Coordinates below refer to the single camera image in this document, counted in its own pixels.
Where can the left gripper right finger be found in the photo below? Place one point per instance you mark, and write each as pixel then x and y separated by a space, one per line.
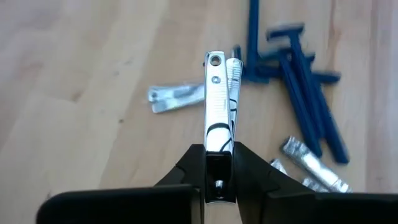
pixel 311 208

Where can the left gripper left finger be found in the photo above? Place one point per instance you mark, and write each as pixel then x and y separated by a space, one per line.
pixel 124 205

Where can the silver nail clipper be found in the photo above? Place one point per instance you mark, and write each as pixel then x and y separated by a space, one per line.
pixel 311 163
pixel 177 96
pixel 308 183
pixel 217 102

